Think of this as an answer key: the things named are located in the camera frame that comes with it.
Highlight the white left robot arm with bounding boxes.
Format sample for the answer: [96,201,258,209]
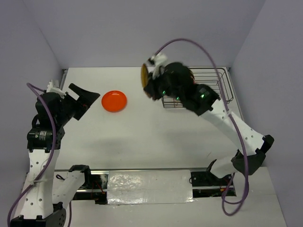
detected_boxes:
[7,83,100,227]

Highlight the orange plate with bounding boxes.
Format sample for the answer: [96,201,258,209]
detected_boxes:
[101,90,127,113]

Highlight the silver tape covered panel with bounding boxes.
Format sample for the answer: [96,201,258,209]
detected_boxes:
[107,170,194,205]

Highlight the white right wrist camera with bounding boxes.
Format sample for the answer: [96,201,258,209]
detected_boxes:
[147,52,168,80]

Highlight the yellow patterned dark plate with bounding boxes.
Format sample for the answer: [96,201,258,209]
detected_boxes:
[140,63,149,88]

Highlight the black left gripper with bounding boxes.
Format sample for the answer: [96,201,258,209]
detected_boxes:
[56,83,100,124]

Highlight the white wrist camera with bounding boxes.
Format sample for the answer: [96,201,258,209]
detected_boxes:
[46,79,65,98]
[147,52,168,80]

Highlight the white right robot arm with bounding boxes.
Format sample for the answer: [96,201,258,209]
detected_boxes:
[141,62,274,185]

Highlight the grey wire dish rack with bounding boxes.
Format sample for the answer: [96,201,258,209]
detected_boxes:
[173,75,223,115]

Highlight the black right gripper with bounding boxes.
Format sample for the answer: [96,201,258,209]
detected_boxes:
[144,67,182,101]

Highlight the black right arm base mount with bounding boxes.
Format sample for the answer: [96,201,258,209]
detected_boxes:
[188,170,232,187]

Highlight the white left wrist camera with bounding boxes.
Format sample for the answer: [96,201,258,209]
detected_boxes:
[46,79,65,98]

